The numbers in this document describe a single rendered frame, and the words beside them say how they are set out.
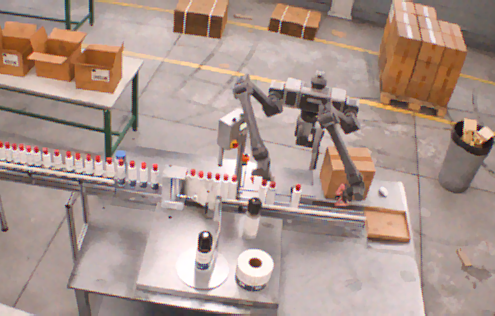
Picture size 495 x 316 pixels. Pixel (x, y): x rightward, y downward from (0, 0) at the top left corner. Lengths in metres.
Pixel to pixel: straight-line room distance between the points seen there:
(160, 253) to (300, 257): 0.85
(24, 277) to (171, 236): 1.45
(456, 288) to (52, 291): 3.24
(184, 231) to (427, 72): 3.89
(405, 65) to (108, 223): 4.02
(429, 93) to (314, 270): 3.68
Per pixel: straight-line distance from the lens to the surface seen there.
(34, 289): 4.36
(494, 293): 5.04
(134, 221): 3.59
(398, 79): 6.55
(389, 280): 3.56
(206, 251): 3.14
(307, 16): 7.85
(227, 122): 3.33
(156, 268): 3.28
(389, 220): 3.92
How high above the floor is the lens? 3.45
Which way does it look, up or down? 39 degrees down
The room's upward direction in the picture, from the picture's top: 9 degrees clockwise
